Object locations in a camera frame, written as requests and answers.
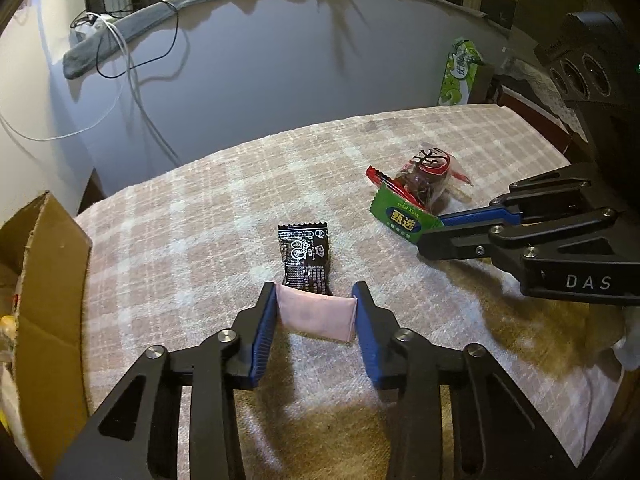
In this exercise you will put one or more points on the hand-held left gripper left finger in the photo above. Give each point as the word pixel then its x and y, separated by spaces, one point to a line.
pixel 265 330

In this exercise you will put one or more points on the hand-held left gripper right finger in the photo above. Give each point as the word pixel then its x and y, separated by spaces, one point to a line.
pixel 367 340

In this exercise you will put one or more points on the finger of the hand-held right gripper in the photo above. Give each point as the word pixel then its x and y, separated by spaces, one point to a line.
pixel 475 217
pixel 460 245

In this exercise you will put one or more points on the pink snack packet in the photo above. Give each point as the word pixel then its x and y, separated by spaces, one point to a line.
pixel 315 312

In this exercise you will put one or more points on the green snack packet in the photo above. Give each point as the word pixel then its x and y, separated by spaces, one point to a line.
pixel 400 217

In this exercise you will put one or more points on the clear red snack packet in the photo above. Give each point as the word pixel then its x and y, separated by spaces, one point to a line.
pixel 425 170

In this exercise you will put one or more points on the cardboard box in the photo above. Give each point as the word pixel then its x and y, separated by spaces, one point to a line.
pixel 50 310

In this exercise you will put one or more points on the black snack packet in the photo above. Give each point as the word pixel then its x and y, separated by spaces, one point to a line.
pixel 302 255

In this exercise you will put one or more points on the white lace cloth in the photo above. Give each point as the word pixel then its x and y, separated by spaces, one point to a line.
pixel 545 90

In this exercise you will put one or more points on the checked table cloth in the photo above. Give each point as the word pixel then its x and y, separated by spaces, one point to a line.
pixel 200 200

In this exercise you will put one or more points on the green tissue pack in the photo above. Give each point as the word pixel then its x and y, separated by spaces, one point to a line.
pixel 460 72

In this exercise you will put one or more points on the grey cloth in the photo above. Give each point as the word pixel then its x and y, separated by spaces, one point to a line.
pixel 150 17

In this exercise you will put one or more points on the white power adapter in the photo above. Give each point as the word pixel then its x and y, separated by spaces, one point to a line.
pixel 90 34

